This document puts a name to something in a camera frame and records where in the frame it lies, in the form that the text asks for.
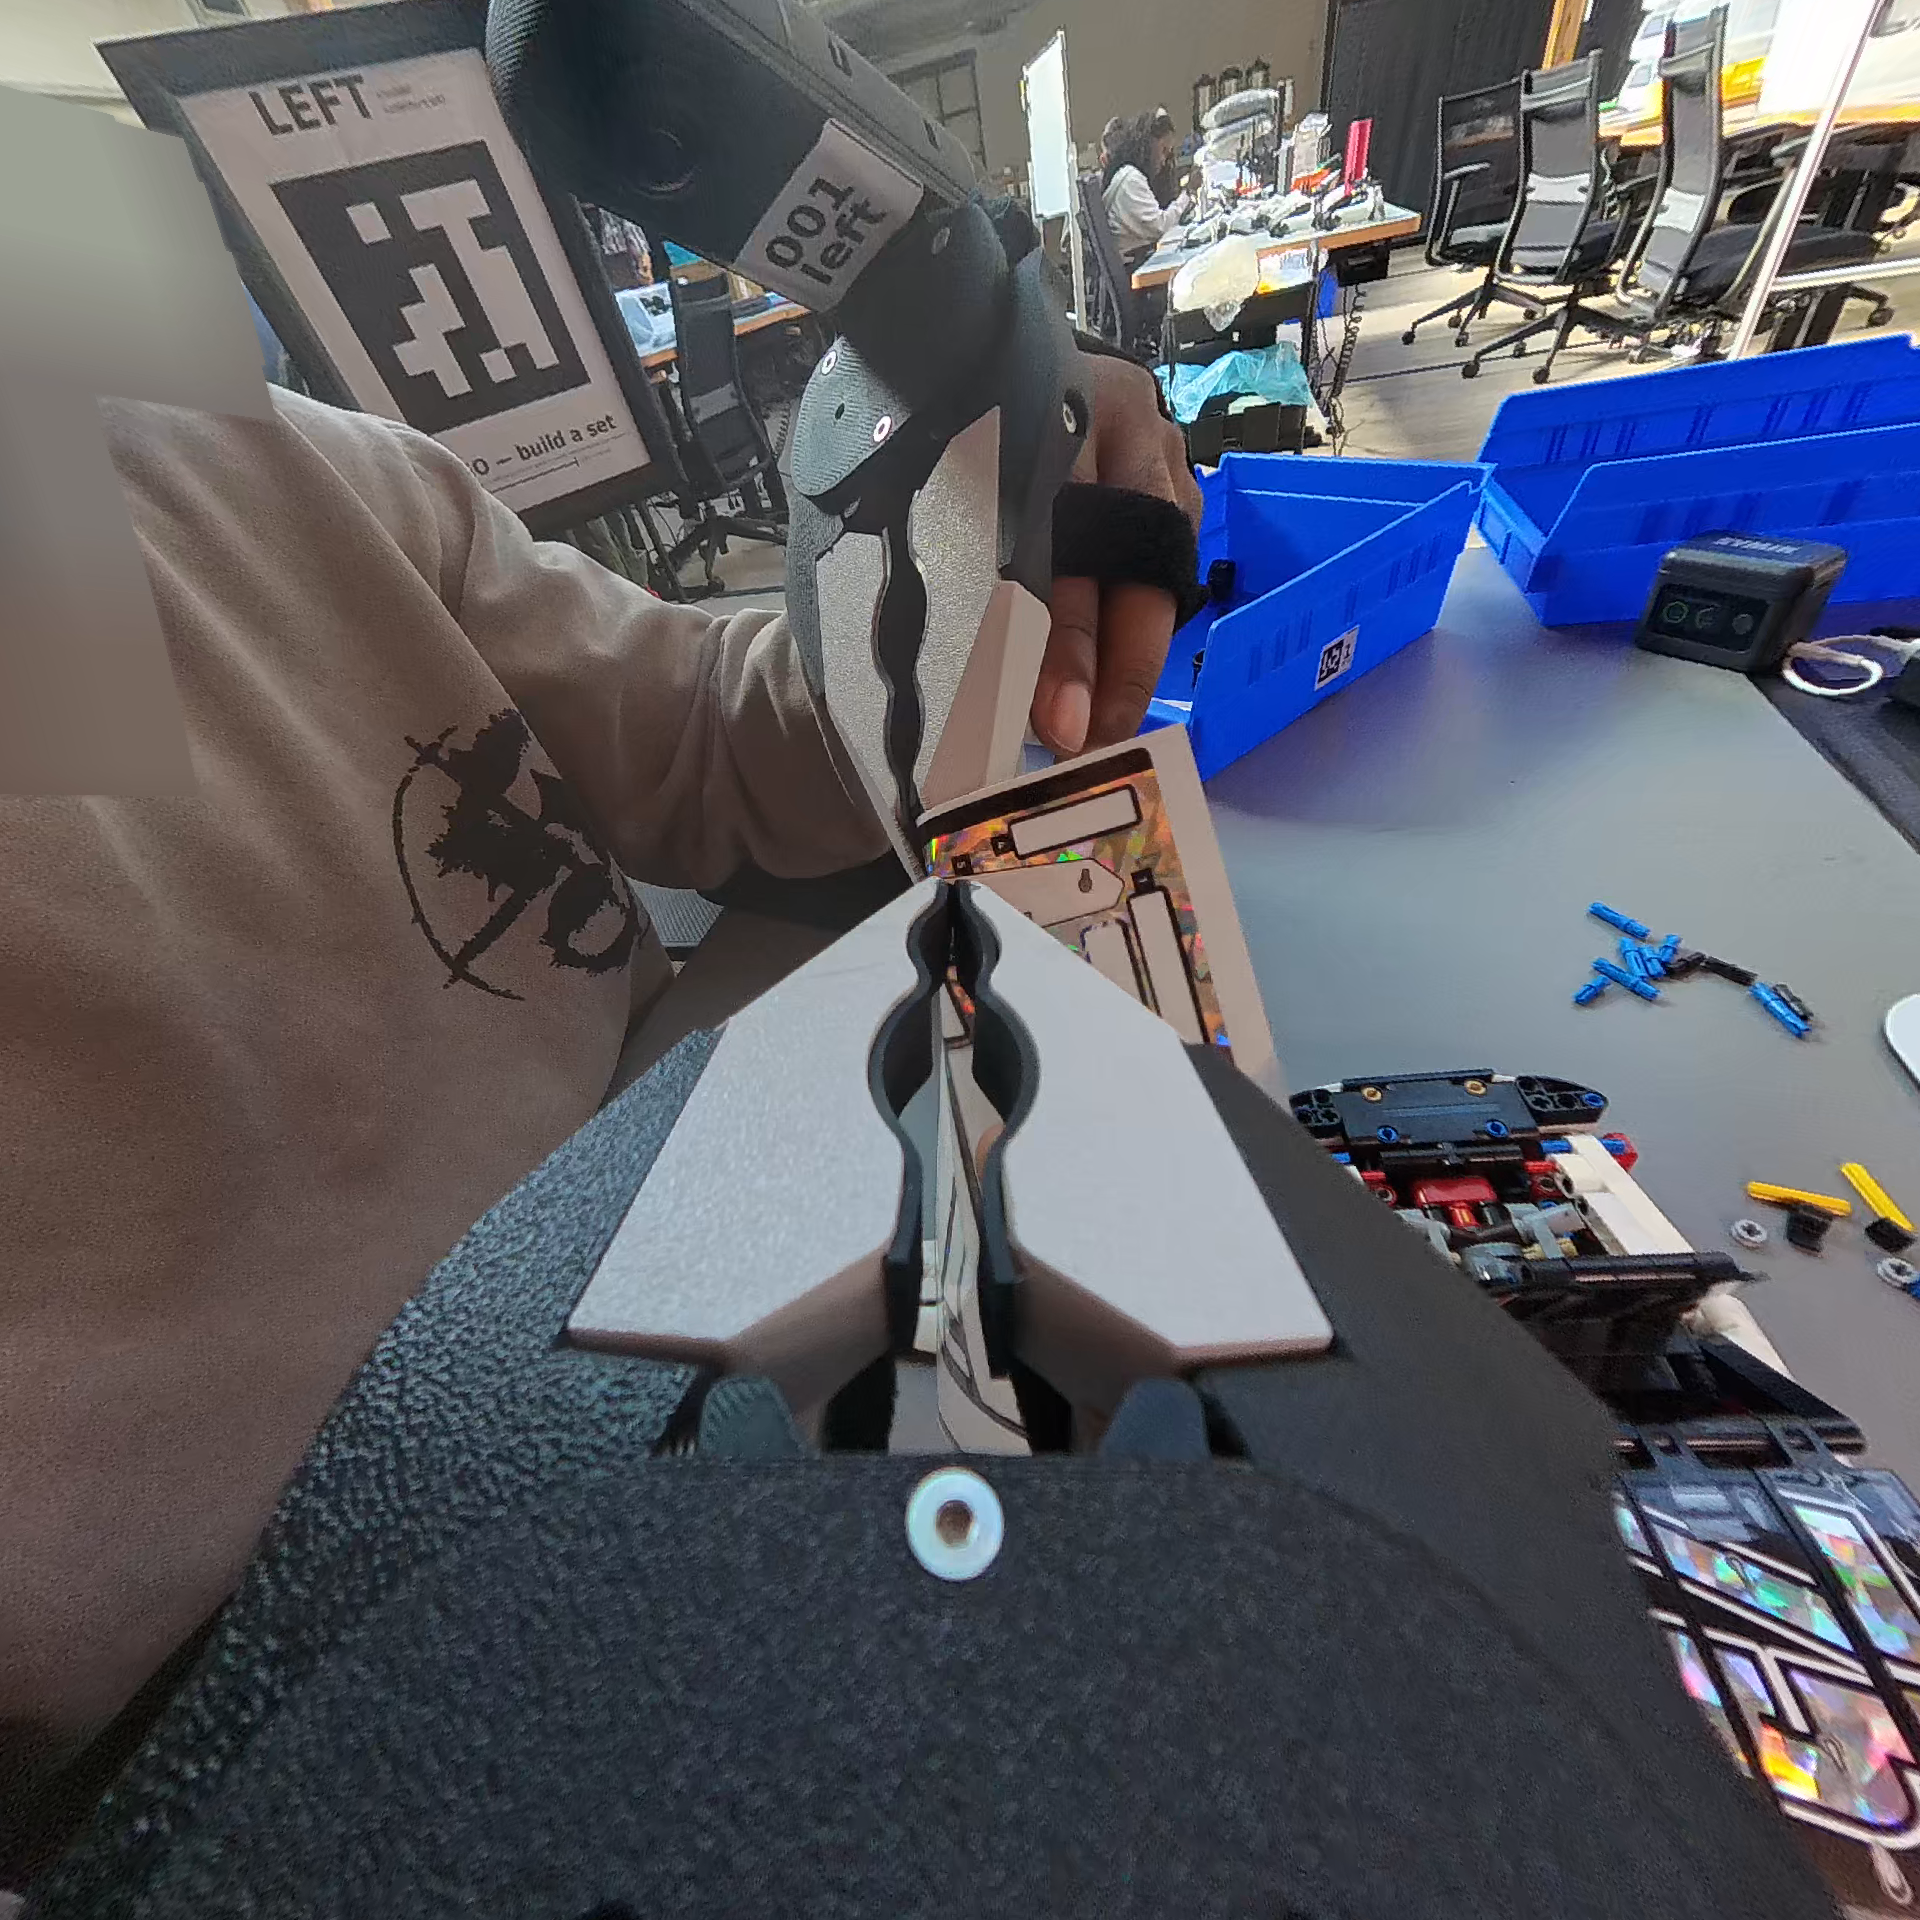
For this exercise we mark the person's left hand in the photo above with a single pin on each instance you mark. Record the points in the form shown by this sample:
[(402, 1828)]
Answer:
[(1102, 674)]

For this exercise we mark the narrow standing whiteboard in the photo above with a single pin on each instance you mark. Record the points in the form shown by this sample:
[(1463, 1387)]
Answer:
[(1051, 148)]

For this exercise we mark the white slanted pole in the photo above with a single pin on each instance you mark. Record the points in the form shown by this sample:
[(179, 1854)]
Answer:
[(1808, 181)]

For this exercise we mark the narrow blue plastic bin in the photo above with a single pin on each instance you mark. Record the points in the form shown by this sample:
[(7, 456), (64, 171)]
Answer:
[(1319, 570)]

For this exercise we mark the teal plastic bag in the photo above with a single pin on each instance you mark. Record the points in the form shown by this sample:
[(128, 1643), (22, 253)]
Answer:
[(1238, 382)]

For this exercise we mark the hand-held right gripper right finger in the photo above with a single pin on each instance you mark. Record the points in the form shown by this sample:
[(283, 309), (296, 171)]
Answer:
[(1156, 1201)]

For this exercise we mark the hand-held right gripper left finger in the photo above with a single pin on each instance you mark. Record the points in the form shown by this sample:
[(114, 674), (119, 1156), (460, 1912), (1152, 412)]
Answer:
[(750, 1171)]

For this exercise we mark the person's beige printed hoodie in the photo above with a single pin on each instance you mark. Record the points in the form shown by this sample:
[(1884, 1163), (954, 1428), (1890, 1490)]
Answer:
[(224, 1124)]

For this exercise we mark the yellow toy axle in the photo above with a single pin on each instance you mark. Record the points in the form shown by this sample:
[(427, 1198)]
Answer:
[(1794, 1195), (1875, 1195)]

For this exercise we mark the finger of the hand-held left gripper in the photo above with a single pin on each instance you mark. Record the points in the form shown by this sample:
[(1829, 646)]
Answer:
[(840, 598), (960, 598)]

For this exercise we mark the black desk mat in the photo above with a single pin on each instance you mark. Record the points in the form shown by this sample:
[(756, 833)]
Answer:
[(1875, 750)]

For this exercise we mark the small black camera device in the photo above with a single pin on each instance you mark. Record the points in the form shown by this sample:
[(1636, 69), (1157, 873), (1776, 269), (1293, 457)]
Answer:
[(1741, 593)]

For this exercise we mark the holographic sticker sheet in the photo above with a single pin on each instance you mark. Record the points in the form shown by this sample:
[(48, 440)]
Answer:
[(1141, 854)]

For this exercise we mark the toy brick race car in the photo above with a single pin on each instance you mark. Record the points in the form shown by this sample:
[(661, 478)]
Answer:
[(1442, 1118)]

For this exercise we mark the person's left forearm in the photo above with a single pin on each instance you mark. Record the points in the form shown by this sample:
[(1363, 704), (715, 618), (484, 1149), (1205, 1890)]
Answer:
[(706, 704)]

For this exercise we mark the wooden background desk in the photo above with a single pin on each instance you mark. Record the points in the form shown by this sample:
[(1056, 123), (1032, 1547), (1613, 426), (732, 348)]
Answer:
[(1277, 240)]

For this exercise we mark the white stand base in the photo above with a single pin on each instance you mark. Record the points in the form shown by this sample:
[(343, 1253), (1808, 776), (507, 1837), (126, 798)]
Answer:
[(1906, 1042)]

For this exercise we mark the black office chair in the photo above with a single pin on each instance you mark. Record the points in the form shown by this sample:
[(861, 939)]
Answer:
[(1477, 164), (720, 404), (1554, 181), (1688, 194)]

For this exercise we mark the pile of blue pins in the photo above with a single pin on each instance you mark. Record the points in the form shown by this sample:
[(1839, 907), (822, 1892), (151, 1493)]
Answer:
[(1642, 960)]

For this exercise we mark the white plastic bag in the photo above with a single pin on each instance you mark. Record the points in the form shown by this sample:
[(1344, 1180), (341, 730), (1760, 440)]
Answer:
[(1212, 276)]

